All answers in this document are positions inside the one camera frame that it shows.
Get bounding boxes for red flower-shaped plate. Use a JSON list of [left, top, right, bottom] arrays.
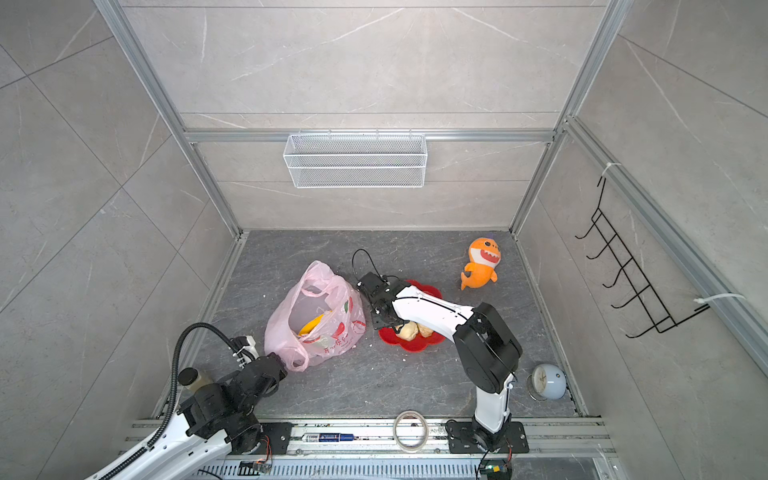
[[377, 279, 445, 352]]

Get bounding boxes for cream fake pear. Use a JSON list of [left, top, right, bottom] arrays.
[[396, 322, 420, 342]]

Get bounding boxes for peach fake fruit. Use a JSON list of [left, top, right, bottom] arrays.
[[418, 324, 434, 338]]

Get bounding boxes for pink plastic bag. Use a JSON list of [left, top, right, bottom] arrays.
[[264, 260, 367, 372]]

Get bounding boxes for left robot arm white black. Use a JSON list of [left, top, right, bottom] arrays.
[[90, 353, 287, 479]]

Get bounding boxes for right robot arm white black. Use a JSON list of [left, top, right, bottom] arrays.
[[356, 272, 523, 451]]

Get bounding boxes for yellow fake banana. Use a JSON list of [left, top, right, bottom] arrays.
[[299, 314, 324, 336]]

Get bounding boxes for small dark-lid jar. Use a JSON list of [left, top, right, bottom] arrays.
[[177, 367, 212, 393]]

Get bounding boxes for blue marker pen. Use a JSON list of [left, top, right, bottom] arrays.
[[302, 433, 356, 443]]

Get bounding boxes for orange shark plush toy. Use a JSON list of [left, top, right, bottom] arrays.
[[460, 238, 501, 290]]

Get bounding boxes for clear tape roll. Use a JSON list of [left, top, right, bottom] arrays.
[[392, 410, 430, 454]]

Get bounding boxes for white round alarm clock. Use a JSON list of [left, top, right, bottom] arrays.
[[527, 363, 567, 401]]

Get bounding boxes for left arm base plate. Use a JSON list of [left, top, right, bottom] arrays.
[[240, 422, 294, 458]]

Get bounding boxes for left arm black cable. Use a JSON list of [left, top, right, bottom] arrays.
[[143, 322, 241, 448]]

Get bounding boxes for white wire mesh basket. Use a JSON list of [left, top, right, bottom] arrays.
[[283, 133, 428, 189]]

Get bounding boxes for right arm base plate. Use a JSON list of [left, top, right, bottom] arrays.
[[444, 419, 530, 454]]

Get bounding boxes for black wire hook rack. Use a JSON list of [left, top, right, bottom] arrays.
[[574, 177, 711, 339]]

